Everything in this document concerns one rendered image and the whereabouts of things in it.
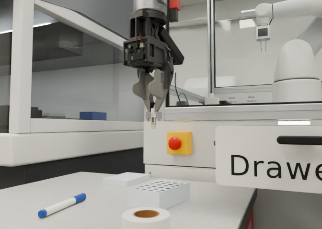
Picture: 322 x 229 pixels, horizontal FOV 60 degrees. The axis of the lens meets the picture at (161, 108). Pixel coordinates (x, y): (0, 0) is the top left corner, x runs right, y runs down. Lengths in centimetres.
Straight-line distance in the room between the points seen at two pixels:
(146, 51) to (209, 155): 44
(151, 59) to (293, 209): 57
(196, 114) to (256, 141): 40
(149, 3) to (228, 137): 33
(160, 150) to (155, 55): 43
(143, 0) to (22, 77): 53
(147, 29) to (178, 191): 35
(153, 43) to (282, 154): 32
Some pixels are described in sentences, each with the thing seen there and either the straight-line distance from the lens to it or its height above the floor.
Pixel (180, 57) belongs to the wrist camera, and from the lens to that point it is 70.
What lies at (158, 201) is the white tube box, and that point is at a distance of 57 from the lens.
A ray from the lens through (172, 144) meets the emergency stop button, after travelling 85.
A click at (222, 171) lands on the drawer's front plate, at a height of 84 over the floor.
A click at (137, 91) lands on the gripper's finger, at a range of 62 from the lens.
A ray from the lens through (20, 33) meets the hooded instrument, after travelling 105.
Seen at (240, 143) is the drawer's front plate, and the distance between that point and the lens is 53.
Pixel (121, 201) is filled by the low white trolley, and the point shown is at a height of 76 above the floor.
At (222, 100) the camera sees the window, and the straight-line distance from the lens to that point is 90.
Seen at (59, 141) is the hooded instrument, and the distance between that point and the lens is 112.
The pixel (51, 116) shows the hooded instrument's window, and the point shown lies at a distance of 112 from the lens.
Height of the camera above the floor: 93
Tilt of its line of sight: 4 degrees up
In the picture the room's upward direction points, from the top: straight up
